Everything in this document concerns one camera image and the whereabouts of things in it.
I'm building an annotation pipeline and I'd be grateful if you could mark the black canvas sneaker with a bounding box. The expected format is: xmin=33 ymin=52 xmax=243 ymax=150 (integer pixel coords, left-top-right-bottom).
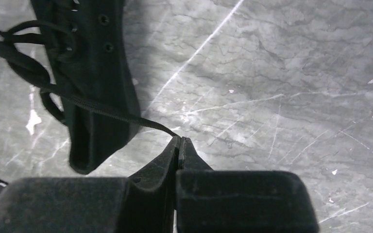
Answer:
xmin=32 ymin=0 xmax=140 ymax=174

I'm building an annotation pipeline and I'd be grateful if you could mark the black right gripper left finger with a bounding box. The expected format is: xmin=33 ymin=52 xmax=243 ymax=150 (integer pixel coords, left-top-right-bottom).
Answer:
xmin=0 ymin=136 xmax=180 ymax=233

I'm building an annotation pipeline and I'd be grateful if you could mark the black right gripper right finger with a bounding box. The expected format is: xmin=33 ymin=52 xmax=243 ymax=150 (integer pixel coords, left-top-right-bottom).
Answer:
xmin=176 ymin=137 xmax=319 ymax=233

